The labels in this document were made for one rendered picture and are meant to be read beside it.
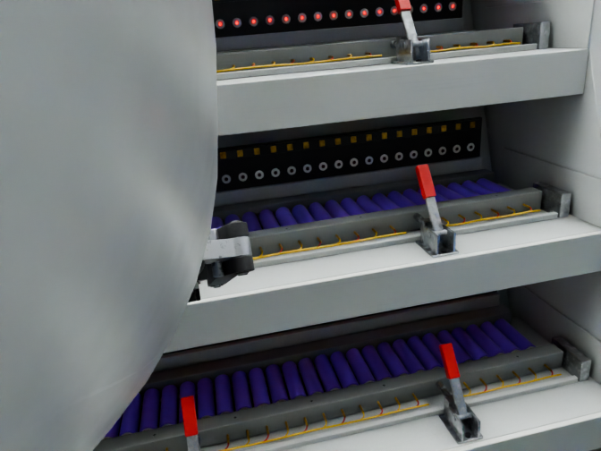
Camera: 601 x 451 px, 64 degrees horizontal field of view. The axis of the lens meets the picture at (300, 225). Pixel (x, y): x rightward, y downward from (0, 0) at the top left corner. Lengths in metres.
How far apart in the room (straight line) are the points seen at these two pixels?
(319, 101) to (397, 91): 0.08
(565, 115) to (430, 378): 0.33
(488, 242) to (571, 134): 0.16
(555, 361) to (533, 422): 0.10
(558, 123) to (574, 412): 0.31
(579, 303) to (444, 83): 0.30
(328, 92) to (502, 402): 0.38
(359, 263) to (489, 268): 0.13
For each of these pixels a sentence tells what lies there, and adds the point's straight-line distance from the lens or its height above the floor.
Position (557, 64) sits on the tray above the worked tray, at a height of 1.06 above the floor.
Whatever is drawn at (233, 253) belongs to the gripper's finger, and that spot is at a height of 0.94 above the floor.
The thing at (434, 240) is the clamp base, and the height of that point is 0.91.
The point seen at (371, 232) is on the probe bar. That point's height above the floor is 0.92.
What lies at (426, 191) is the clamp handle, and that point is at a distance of 0.51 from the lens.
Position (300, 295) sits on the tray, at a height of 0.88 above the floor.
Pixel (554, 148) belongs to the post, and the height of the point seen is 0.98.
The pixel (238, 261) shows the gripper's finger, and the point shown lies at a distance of 0.23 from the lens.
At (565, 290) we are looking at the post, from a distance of 0.66.
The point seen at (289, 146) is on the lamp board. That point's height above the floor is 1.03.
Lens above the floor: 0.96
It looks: 2 degrees down
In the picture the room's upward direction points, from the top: 8 degrees counter-clockwise
